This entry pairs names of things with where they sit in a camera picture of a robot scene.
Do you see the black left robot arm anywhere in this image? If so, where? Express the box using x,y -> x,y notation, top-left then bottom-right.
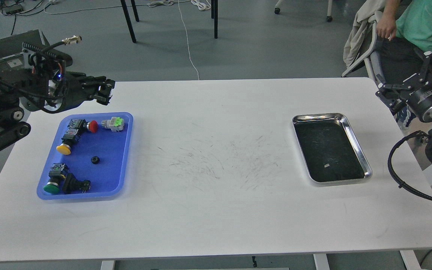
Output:
0,30 -> 115,152

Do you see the black table leg left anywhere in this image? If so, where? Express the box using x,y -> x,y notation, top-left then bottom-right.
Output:
120,0 -> 140,44

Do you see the green push button switch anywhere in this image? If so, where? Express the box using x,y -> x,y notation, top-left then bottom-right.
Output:
43,163 -> 69,195

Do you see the beige jacket on chair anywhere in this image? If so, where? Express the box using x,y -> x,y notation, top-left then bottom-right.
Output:
343,0 -> 386,67

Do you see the person in green shirt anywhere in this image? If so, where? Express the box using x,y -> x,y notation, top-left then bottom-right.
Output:
379,0 -> 432,84

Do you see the white office chair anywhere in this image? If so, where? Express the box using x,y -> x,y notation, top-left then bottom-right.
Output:
341,12 -> 384,86

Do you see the black table leg right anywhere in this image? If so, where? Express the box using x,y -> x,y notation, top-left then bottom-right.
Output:
210,0 -> 218,39

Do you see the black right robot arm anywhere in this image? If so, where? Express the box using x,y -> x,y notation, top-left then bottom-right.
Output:
375,51 -> 432,165

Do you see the blue plastic tray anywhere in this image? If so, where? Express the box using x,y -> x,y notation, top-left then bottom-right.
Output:
36,112 -> 134,200

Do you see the grey green connector switch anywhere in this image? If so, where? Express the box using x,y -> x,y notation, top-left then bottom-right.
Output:
101,117 -> 125,132

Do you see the white cable on floor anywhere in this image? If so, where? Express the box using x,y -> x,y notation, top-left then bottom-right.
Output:
178,0 -> 200,80

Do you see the black table leg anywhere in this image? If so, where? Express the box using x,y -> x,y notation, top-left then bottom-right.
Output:
210,0 -> 218,39
120,0 -> 140,44

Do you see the silver metal tray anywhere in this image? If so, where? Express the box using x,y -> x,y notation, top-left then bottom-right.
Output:
292,113 -> 373,186

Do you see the yellow push button switch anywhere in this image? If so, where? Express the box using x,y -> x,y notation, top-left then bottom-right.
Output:
56,128 -> 81,155

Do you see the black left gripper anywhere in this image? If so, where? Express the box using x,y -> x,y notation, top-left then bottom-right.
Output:
57,72 -> 116,112

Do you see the grey plastic crate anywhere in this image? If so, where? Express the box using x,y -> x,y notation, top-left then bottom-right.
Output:
0,30 -> 49,71

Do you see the person's hand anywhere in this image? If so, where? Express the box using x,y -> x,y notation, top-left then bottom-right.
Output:
376,16 -> 396,41

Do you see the red push button switch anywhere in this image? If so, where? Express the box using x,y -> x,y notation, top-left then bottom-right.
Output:
67,118 -> 98,133

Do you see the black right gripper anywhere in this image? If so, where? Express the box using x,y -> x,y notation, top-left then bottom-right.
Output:
375,50 -> 432,122

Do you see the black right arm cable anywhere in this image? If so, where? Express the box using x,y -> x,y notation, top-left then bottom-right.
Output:
387,130 -> 432,209

